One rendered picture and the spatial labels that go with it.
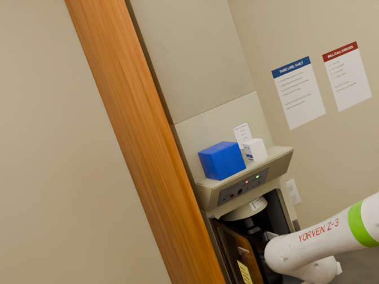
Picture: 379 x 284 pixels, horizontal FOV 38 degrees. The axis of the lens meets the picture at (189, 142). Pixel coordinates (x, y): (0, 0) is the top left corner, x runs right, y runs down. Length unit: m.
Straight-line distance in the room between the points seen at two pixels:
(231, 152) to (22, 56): 0.83
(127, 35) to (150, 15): 0.16
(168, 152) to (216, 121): 0.24
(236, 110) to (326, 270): 0.58
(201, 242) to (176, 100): 0.45
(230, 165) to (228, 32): 0.44
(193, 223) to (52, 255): 0.63
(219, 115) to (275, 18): 0.78
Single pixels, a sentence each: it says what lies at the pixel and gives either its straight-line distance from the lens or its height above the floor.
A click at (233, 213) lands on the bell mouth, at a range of 1.90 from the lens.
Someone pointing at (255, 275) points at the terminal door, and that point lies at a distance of 1.61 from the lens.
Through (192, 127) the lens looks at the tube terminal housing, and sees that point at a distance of 1.75.
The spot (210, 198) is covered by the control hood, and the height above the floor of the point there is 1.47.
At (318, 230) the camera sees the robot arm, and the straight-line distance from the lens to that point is 1.46.
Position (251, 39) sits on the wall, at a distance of 2.38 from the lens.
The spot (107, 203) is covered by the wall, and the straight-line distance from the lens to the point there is 2.12.
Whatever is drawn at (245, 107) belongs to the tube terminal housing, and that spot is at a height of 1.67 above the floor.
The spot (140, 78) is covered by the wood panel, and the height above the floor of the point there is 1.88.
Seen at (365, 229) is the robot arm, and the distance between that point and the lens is 1.35.
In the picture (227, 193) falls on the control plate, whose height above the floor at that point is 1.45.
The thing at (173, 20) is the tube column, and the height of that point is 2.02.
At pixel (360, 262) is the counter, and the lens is 2.23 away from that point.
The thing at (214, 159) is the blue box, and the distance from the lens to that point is 1.66.
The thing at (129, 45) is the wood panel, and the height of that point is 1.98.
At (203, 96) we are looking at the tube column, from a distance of 1.77.
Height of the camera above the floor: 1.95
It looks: 10 degrees down
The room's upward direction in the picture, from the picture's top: 20 degrees counter-clockwise
